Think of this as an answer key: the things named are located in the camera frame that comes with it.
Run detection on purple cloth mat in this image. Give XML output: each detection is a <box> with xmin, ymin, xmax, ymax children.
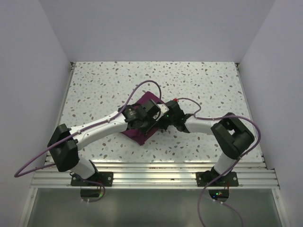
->
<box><xmin>121</xmin><ymin>91</ymin><xmax>164</xmax><ymax>146</ymax></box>

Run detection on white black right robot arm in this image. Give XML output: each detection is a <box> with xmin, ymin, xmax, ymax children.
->
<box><xmin>157</xmin><ymin>100</ymin><xmax>255</xmax><ymax>186</ymax></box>

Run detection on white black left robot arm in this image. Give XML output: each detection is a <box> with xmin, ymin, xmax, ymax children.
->
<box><xmin>48</xmin><ymin>99</ymin><xmax>168</xmax><ymax>186</ymax></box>

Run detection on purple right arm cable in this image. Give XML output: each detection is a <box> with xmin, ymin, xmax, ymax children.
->
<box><xmin>176</xmin><ymin>97</ymin><xmax>261</xmax><ymax>227</ymax></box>

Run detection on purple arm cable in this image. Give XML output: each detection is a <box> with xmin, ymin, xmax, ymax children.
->
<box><xmin>176</xmin><ymin>97</ymin><xmax>261</xmax><ymax>227</ymax></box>
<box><xmin>14</xmin><ymin>80</ymin><xmax>163</xmax><ymax>204</ymax></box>

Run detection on aluminium frame rail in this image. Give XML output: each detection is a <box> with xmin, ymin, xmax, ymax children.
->
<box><xmin>30</xmin><ymin>162</ymin><xmax>279</xmax><ymax>189</ymax></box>

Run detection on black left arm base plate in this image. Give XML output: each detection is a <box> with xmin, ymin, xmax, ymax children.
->
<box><xmin>70</xmin><ymin>172</ymin><xmax>114</xmax><ymax>187</ymax></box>

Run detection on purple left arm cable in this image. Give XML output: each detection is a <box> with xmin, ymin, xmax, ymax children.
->
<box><xmin>14</xmin><ymin>80</ymin><xmax>163</xmax><ymax>204</ymax></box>

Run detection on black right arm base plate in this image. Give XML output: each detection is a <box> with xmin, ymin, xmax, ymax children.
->
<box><xmin>196</xmin><ymin>171</ymin><xmax>239</xmax><ymax>187</ymax></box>

